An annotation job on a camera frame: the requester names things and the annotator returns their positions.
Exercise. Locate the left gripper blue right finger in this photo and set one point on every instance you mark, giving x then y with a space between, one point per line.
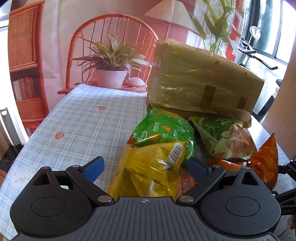
207 178

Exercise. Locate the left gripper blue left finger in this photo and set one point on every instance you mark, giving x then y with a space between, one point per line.
83 178

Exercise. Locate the green pink cucumber chip bag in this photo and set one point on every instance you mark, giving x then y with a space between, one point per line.
224 138

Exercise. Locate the orange chip bag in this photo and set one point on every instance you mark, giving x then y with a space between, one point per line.
264 163

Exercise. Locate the yellow chip bag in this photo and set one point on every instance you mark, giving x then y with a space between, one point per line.
149 171

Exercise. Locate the brown cardboard box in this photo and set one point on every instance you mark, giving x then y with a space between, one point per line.
195 82

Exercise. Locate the plaid strawberry bedsheet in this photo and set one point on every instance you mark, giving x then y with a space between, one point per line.
38 200

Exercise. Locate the black exercise bike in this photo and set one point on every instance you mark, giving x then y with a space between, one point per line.
254 60

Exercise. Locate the dark framed window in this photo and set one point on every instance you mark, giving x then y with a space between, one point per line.
270 28

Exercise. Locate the printed room wall tapestry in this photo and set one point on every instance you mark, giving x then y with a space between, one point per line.
54 46

